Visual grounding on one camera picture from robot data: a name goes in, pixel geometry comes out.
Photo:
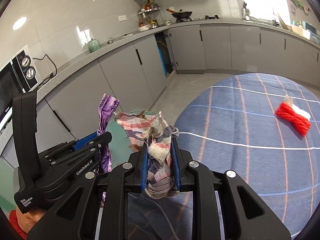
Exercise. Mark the left hand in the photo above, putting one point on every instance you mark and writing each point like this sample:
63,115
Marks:
26,221

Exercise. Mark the white tissue paper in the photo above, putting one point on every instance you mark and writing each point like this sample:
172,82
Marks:
296,109

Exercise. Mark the red mesh net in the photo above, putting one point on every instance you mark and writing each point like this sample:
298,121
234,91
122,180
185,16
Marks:
299,122

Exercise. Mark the striped woven rag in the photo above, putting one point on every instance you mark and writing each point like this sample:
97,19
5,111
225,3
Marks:
154,133

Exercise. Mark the blue plaid tablecloth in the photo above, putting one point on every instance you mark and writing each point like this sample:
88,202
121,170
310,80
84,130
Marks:
232,126

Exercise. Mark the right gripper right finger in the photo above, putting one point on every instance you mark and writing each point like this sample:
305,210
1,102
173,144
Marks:
224,205

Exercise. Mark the spice rack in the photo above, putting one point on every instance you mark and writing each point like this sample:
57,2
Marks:
147,16

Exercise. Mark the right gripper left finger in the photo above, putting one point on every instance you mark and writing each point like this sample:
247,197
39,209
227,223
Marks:
96,207

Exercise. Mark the black wok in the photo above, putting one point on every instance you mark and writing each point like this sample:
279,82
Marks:
180,15

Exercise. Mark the purple snack wrapper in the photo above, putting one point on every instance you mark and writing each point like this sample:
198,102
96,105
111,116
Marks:
106,109

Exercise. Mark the green ceramic teapot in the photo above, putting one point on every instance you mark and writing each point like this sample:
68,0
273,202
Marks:
93,45

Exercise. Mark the grey lower cabinets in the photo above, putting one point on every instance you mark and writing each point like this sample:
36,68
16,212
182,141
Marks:
131,69

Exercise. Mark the microwave oven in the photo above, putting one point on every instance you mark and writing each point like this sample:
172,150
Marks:
18,75

